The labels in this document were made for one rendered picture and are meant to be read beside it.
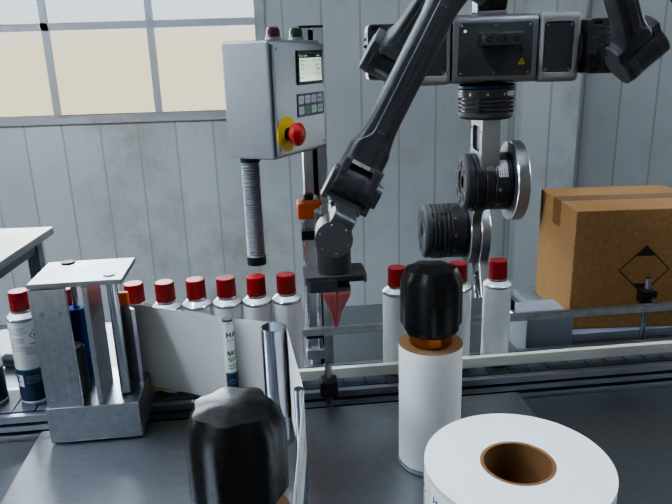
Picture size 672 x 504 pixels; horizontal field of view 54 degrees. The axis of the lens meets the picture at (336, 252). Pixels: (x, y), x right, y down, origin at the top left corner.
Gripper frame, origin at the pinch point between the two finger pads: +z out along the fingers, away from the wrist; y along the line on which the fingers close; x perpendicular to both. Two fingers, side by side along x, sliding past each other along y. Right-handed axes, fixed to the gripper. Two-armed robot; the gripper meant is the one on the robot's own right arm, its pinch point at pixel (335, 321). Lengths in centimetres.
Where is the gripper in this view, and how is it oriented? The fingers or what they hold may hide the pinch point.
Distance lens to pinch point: 111.9
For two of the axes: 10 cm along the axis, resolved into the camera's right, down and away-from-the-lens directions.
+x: -1.0, -2.9, 9.5
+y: 9.9, -0.6, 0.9
